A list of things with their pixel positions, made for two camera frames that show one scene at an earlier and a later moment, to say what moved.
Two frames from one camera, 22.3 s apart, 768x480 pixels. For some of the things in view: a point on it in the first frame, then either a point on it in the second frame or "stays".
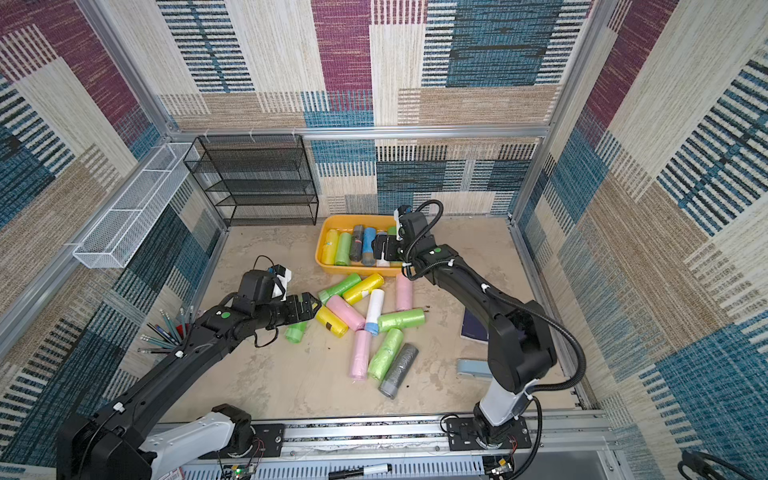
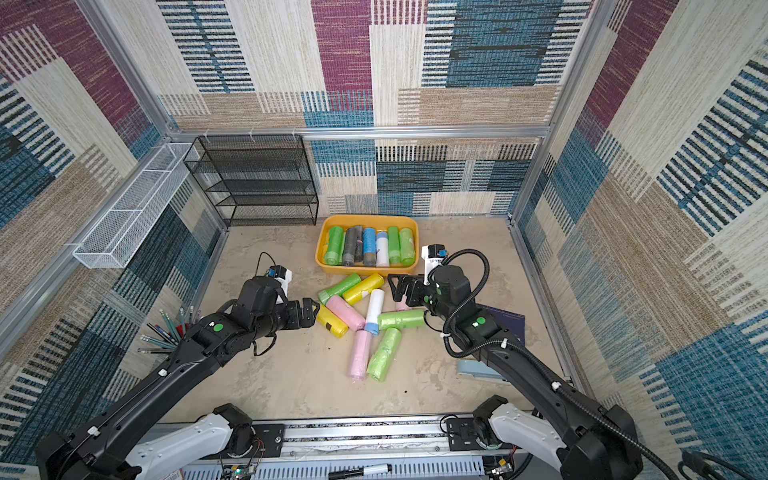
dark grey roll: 356,244 stays
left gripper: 309,313 stays
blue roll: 368,254 stays
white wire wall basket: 122,229 stays
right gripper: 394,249 -> 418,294
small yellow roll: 331,321 stays
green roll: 339,288 stays
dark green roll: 295,332 -> 336,246
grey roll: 398,371 -> 349,247
